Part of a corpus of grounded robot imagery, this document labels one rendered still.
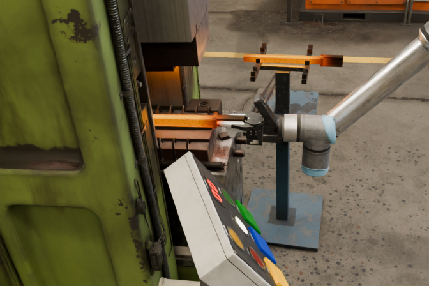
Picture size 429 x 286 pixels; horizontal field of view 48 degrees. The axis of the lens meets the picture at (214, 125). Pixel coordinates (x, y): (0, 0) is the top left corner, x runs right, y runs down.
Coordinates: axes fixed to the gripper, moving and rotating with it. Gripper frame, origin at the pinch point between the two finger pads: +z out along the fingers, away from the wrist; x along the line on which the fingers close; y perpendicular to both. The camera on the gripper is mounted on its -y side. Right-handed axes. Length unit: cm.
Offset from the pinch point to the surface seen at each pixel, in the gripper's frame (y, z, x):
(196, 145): 3.7, 6.8, -10.3
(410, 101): 98, -108, 185
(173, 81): -1.3, 21.2, 22.9
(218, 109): 3.8, 2.8, 12.4
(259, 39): 101, 8, 299
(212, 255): -17, -9, -72
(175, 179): -16, 3, -50
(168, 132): 2.9, 17.3, -4.6
